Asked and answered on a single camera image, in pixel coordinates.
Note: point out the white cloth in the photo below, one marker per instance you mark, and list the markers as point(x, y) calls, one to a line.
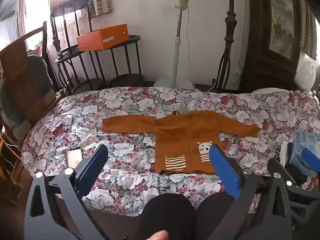
point(284, 152)

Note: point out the orange knitted baby sweater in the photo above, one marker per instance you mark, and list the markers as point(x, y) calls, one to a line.
point(183, 142)

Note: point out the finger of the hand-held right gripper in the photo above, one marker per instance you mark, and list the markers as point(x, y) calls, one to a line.
point(302, 195)
point(310, 159)

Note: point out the small wooden block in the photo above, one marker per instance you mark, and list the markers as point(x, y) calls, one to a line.
point(74, 158)

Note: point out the orange box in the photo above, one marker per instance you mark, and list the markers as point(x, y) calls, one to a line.
point(102, 38)

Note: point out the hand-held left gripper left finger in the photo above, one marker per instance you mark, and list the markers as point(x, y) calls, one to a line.
point(92, 165)

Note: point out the dark wooden cabinet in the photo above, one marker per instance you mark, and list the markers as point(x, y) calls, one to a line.
point(260, 55)

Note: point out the white standing fan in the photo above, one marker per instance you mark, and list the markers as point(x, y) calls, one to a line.
point(180, 45)

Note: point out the wooden chair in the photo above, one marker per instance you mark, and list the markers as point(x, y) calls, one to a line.
point(22, 80)

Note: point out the floral blanket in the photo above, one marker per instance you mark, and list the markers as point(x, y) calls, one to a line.
point(130, 180)

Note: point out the person's left hand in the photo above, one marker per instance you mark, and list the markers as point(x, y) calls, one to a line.
point(158, 235)

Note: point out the white plastic bag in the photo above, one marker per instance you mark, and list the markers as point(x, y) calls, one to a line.
point(306, 72)

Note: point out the person's black pants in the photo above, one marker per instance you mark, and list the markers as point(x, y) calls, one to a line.
point(167, 217)

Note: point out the framed painting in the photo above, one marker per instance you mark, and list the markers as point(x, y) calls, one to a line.
point(282, 20)

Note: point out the dark navy cloth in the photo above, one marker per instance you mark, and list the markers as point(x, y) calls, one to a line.
point(292, 170)

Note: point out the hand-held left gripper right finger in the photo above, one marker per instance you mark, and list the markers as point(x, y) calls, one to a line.
point(225, 172)

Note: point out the light blue cloth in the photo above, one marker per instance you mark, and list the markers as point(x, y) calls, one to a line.
point(303, 145)

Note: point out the black metal tiered rack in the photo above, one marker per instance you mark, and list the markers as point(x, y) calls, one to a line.
point(100, 65)

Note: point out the white paper tag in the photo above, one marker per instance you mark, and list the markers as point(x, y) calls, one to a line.
point(182, 108)

